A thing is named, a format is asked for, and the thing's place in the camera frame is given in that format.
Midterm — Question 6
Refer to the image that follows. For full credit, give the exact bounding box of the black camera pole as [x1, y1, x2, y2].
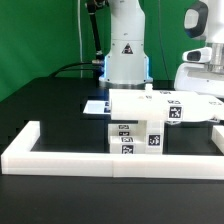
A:
[85, 0, 109, 60]

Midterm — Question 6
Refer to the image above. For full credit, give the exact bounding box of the white U-shaped fence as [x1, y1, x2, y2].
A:
[1, 121, 224, 180]

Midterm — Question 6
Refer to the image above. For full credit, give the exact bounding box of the black cable bundle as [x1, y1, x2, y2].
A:
[49, 60, 105, 78]

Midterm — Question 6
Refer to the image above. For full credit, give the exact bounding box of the white cable on wall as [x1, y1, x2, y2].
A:
[77, 0, 84, 79]

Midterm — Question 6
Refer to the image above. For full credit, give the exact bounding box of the white tag base sheet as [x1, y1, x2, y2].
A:
[83, 100, 110, 115]

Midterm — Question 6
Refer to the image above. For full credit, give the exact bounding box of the white chair seat part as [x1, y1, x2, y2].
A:
[137, 84, 164, 154]

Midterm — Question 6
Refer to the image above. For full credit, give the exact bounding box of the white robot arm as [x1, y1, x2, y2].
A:
[99, 0, 224, 98]

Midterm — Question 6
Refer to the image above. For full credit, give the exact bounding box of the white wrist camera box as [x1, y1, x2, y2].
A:
[182, 47, 212, 63]

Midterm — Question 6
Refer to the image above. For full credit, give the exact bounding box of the white block right edge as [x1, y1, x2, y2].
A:
[211, 125, 224, 155]

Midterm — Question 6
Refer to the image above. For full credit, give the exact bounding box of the white H-shaped chair back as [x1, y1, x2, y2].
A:
[109, 89, 224, 122]

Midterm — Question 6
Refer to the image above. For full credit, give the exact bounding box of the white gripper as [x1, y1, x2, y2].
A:
[174, 63, 224, 98]

